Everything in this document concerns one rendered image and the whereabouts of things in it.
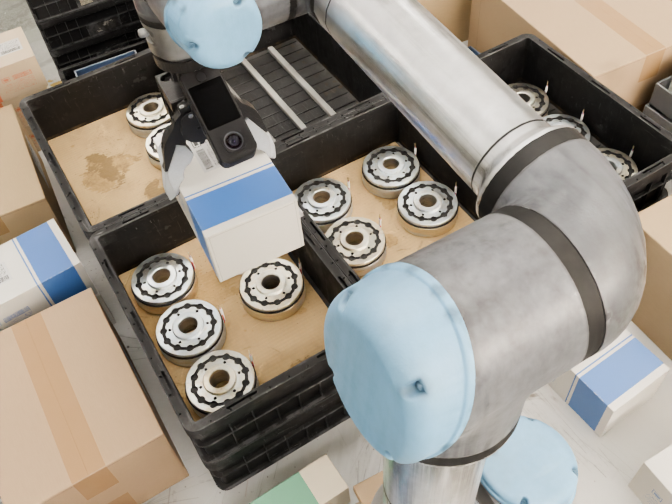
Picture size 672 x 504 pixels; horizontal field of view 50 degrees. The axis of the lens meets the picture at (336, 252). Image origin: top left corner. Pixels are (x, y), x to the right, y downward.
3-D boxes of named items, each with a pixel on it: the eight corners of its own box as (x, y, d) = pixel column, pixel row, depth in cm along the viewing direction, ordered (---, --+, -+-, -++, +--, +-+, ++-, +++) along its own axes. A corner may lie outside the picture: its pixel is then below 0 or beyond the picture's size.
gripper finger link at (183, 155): (160, 176, 95) (184, 118, 90) (175, 205, 91) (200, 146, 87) (138, 174, 93) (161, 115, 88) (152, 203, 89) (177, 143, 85)
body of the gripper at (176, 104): (220, 93, 92) (199, 10, 83) (246, 132, 87) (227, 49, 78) (164, 114, 90) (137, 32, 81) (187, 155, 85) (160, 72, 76)
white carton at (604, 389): (653, 395, 115) (670, 368, 107) (600, 437, 111) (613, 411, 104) (562, 311, 125) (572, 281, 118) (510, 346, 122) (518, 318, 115)
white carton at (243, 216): (304, 245, 94) (297, 199, 87) (220, 282, 91) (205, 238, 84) (246, 153, 105) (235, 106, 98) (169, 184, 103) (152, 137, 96)
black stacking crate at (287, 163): (537, 277, 117) (549, 233, 108) (386, 366, 109) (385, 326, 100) (399, 140, 139) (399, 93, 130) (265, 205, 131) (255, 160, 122)
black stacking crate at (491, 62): (670, 199, 125) (691, 152, 116) (539, 276, 117) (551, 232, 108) (520, 81, 147) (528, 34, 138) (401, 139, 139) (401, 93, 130)
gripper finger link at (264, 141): (274, 121, 97) (227, 90, 90) (292, 147, 94) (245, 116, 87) (258, 137, 98) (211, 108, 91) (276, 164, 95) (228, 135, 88)
